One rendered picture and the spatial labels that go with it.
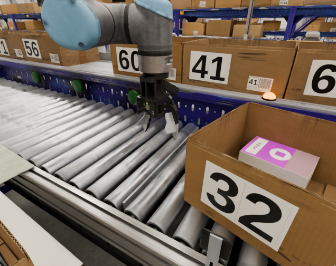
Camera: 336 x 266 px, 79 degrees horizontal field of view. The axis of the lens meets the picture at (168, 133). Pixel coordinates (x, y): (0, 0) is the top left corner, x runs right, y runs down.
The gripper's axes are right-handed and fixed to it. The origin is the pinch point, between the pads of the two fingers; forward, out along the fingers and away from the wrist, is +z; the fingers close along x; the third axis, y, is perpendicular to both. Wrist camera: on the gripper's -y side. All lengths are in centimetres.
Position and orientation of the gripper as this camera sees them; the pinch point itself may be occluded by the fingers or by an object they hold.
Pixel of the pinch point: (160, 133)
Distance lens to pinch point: 67.2
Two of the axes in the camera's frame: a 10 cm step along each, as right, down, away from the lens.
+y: -5.0, 4.1, -7.6
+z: 0.0, 8.8, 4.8
